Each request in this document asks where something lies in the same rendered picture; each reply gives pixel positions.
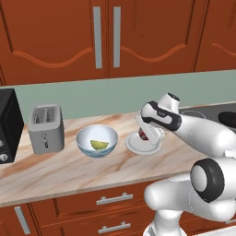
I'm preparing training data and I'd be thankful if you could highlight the dark red steak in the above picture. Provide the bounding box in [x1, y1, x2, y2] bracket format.
[138, 127, 149, 142]

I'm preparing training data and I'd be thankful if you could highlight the yellow-green lemon wedge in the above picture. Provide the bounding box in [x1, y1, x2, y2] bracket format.
[89, 139, 111, 152]

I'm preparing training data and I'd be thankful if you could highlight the grey wall cupboard handle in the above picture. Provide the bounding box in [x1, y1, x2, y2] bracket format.
[92, 6, 103, 69]
[112, 6, 122, 69]

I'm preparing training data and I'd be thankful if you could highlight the red-brown drawer front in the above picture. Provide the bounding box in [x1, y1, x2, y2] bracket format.
[39, 211, 156, 236]
[53, 180, 156, 219]

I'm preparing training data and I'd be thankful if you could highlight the red-brown base cupboard door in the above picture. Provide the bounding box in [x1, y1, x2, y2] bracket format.
[0, 204, 41, 236]

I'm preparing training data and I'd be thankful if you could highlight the grey base cupboard handle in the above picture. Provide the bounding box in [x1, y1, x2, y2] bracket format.
[14, 206, 32, 236]

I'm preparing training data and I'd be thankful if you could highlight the pale blue bowl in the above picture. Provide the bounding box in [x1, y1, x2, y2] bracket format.
[76, 124, 120, 159]

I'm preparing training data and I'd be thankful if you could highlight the white round plate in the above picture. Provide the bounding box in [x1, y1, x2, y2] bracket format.
[124, 131, 163, 156]

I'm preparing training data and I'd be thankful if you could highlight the grey hob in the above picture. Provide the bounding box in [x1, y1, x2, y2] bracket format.
[178, 102, 236, 134]

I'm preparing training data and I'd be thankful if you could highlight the black microwave oven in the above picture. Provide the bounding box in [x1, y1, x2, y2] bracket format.
[0, 88, 25, 165]

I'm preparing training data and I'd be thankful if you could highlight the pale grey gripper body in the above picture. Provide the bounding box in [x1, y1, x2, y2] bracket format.
[135, 113, 166, 147]

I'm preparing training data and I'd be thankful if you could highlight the black pan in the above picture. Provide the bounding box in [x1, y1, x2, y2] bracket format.
[218, 112, 236, 129]

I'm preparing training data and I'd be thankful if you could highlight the red-brown wall cupboard door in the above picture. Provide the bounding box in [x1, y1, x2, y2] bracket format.
[0, 0, 109, 87]
[107, 0, 202, 79]
[194, 0, 236, 74]

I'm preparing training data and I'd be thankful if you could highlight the grey drawer handle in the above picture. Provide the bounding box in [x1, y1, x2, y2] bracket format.
[97, 221, 132, 235]
[95, 192, 135, 207]

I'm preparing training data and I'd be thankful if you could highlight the grey metal toaster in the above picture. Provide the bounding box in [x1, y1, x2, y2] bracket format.
[27, 103, 65, 155]

